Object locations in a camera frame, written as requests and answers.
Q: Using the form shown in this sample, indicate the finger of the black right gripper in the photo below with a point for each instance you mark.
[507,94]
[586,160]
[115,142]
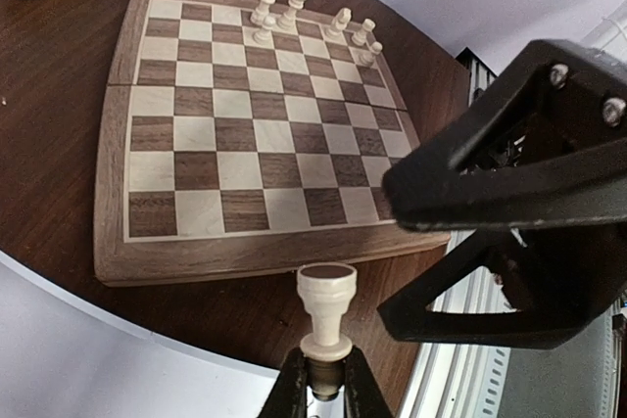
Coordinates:
[544,146]
[557,282]

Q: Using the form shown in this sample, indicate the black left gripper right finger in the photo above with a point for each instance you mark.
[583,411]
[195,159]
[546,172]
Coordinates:
[362,395]

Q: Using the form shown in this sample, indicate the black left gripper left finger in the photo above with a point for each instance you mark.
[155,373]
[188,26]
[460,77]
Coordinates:
[288,396]

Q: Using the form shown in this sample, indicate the wooden chess board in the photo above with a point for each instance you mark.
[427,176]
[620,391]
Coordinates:
[219,157]

